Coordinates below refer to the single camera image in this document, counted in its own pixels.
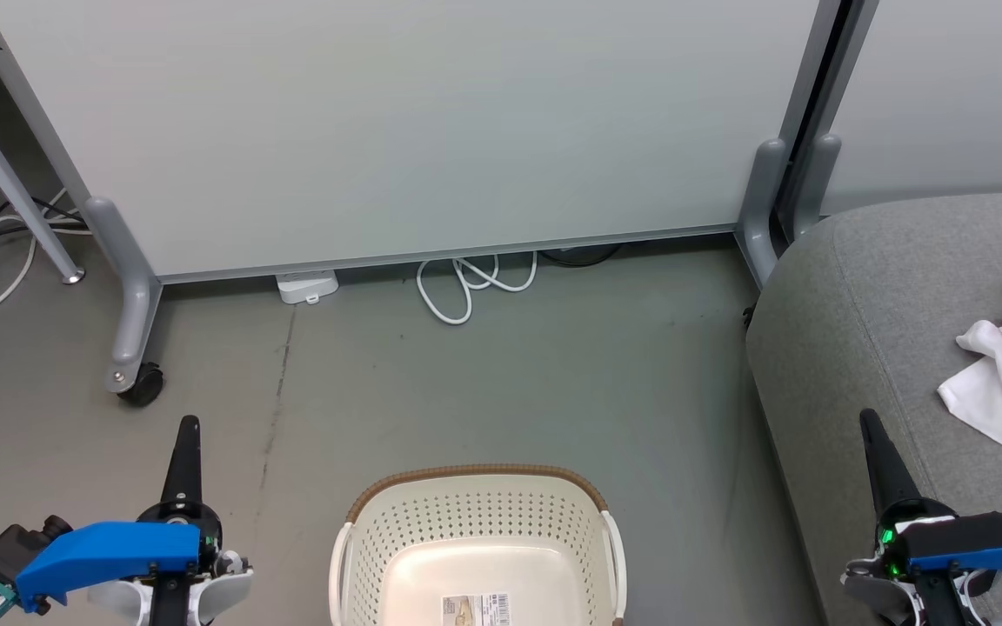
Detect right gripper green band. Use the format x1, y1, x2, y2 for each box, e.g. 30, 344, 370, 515
840, 409, 999, 626

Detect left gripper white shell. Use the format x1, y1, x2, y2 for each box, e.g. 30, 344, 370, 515
86, 415, 255, 626

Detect white garment red stripes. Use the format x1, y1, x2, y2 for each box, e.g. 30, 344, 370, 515
938, 320, 1002, 463

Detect cream perforated laundry basket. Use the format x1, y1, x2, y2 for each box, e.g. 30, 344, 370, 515
329, 463, 629, 626

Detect grey fabric sofa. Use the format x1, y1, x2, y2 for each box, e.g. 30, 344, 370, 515
745, 191, 1002, 626

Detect white power adapter box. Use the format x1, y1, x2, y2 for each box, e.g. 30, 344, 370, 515
275, 270, 339, 306

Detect paper label sticker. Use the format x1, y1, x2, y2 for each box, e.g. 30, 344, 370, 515
442, 593, 512, 626

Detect grey metal table leg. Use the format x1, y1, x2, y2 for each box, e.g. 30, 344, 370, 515
0, 65, 87, 286

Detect wide white partition panel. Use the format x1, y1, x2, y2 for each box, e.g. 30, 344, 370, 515
0, 0, 843, 394

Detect white looped cable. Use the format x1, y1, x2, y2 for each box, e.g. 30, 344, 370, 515
417, 252, 538, 326

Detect black floor cable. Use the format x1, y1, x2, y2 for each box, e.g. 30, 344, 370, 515
543, 244, 624, 267

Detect white partition panel grey frame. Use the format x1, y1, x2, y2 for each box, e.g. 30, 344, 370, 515
779, 0, 1002, 244

